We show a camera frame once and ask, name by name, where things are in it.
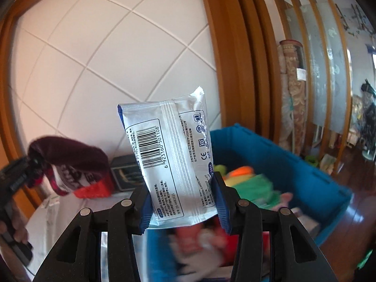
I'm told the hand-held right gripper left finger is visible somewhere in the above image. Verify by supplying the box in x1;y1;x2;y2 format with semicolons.
34;182;153;282

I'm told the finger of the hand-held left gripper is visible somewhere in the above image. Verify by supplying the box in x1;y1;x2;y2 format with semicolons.
27;151;49;188

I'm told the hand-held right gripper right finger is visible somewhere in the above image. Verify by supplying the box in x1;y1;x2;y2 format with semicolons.
210;172;337;282

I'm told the light green frog plush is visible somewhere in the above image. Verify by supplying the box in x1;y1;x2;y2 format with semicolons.
214;165;255;185

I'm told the maroon knit hat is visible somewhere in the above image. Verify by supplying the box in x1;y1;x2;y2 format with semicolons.
28;135;115;196

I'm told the green dinosaur plush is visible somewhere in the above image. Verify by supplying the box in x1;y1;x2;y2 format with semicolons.
235;175;281;210

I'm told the pig plush red dress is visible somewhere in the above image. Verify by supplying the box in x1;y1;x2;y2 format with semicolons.
175;225;272;266

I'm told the white mask packet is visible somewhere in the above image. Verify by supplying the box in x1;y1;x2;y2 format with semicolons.
117;86;214;229

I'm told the blue plastic crate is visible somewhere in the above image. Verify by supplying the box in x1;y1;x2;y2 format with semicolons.
145;123;353;282

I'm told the person's left hand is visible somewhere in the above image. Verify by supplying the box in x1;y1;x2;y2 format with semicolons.
8;202;29;244

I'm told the black gift bag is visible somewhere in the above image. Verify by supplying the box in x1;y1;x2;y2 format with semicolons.
110;154;147;191

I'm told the red toy suitcase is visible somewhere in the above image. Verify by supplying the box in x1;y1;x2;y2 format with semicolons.
73;179;116;199

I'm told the rolled patterned carpet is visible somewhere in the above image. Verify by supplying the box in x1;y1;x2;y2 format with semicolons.
278;39;308;156

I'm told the wooden frosted glass partition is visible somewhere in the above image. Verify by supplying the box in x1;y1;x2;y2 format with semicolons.
267;0;353;177

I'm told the wooden window frame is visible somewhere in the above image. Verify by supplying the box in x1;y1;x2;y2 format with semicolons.
0;0;62;212

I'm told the wooden door frame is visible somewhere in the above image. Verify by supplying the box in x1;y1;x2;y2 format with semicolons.
197;0;284;153

